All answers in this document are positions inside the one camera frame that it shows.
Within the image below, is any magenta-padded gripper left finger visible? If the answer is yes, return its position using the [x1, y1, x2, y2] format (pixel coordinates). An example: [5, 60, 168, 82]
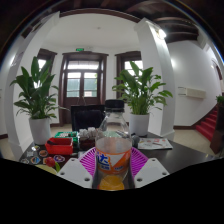
[56, 147, 98, 190]

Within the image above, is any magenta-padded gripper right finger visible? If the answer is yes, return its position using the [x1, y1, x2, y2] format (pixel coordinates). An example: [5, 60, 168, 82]
[130, 146, 171, 190]

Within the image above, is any clear orange-labelled drink bottle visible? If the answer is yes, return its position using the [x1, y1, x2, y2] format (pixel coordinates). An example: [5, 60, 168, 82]
[94, 99, 133, 192]

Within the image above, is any colourful round sticker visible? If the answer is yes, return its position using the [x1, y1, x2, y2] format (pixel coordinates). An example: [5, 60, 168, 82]
[38, 149, 50, 158]
[54, 154, 66, 164]
[29, 156, 42, 165]

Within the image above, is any red plastic box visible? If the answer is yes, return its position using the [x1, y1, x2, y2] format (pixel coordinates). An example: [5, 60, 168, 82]
[44, 136, 74, 156]

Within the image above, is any dark wooden tea tray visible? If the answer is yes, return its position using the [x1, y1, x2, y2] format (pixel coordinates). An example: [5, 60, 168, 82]
[79, 138, 98, 152]

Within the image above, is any dark grey teapot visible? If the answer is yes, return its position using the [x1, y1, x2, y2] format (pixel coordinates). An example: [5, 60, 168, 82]
[130, 134, 141, 149]

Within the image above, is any green flat box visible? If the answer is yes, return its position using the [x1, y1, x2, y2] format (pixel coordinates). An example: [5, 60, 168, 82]
[54, 130, 79, 144]

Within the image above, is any white teacup set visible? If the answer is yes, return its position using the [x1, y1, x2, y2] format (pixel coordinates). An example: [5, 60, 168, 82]
[78, 126, 99, 141]

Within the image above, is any black chair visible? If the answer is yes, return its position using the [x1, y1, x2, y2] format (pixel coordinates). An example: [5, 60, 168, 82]
[69, 104, 106, 132]

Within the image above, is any red carpeted staircase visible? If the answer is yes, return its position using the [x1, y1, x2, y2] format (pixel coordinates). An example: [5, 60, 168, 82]
[194, 105, 219, 143]

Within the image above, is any large potted green plant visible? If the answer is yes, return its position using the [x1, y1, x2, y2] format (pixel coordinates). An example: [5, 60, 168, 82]
[9, 55, 69, 146]
[111, 60, 174, 138]

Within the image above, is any dark wooden double door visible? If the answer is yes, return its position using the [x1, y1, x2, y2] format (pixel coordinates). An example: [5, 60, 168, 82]
[58, 50, 109, 125]

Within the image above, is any dark-framed window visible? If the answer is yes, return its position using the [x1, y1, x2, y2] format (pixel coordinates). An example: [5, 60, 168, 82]
[34, 48, 58, 89]
[114, 50, 144, 99]

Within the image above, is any white wall-mounted unit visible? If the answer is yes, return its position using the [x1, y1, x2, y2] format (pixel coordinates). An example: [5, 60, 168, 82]
[177, 85, 207, 100]

